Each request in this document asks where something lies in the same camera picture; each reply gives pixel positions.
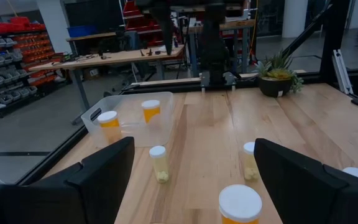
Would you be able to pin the white pillar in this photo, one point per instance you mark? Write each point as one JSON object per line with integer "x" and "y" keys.
{"x": 294, "y": 18}

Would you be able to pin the wooden table metal legs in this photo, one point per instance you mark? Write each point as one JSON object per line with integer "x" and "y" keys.
{"x": 238, "y": 25}

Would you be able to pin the blue storage bin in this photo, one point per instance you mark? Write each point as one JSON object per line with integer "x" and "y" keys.
{"x": 81, "y": 31}

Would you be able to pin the slim pale yellow pill bottle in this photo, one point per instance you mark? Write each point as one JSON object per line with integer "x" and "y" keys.
{"x": 158, "y": 163}
{"x": 250, "y": 161}

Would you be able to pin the wooden workbench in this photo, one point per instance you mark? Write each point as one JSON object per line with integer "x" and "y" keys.
{"x": 120, "y": 56}

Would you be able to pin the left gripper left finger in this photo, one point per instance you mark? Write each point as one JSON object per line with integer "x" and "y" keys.
{"x": 57, "y": 199}

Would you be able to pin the stacked red storage bins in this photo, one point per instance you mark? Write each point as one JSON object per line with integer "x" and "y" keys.
{"x": 135, "y": 21}

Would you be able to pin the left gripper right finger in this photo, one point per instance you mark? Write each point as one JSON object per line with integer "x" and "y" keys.
{"x": 315, "y": 199}

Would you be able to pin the orange pill bottle white cap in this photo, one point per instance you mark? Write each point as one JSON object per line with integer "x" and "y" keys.
{"x": 239, "y": 205}
{"x": 357, "y": 174}
{"x": 109, "y": 124}
{"x": 151, "y": 110}

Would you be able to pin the silver aluminium bracket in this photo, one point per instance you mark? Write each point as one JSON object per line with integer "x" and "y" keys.
{"x": 342, "y": 73}

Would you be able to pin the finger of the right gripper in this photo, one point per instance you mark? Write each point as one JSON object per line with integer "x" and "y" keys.
{"x": 163, "y": 35}
{"x": 169, "y": 37}

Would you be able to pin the shelf with red grey bins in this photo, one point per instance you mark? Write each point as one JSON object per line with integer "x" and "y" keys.
{"x": 11, "y": 62}

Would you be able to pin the succulent plant in black pot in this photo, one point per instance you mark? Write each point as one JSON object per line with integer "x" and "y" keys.
{"x": 273, "y": 87}

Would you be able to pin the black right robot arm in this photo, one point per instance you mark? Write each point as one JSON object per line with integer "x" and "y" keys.
{"x": 213, "y": 46}

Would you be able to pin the clear plastic bin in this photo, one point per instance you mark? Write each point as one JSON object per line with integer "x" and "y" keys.
{"x": 129, "y": 102}

